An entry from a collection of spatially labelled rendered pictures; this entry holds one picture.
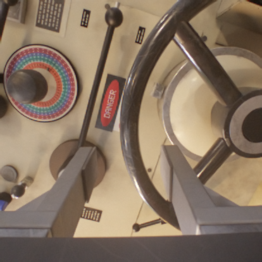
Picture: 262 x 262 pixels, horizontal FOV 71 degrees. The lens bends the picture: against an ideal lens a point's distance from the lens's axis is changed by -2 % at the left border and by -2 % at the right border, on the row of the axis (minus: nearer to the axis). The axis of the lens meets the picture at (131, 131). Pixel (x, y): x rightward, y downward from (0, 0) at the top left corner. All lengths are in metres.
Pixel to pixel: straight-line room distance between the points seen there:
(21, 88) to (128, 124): 0.25
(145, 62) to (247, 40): 0.34
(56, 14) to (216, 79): 0.37
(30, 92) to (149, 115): 0.26
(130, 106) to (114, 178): 0.33
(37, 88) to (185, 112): 0.28
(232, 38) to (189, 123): 0.23
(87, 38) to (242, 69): 0.32
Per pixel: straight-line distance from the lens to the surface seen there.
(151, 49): 0.22
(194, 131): 0.37
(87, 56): 0.46
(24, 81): 0.41
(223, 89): 0.27
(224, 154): 0.30
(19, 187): 0.55
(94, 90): 0.40
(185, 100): 0.36
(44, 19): 0.50
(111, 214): 0.60
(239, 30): 0.52
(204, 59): 0.24
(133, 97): 0.22
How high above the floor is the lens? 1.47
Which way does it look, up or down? 4 degrees down
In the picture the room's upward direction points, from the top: 75 degrees counter-clockwise
